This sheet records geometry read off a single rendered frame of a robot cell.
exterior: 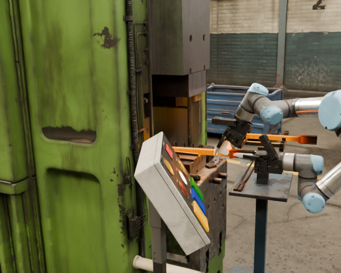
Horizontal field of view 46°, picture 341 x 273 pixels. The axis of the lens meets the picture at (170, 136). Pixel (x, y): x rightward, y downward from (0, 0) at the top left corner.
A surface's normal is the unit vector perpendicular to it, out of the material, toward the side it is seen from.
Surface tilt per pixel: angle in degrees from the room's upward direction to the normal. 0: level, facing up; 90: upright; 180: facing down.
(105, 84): 89
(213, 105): 89
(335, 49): 92
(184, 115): 90
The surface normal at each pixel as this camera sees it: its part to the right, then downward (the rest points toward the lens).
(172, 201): 0.00, 0.25
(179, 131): -0.43, 0.24
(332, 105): -0.94, 0.00
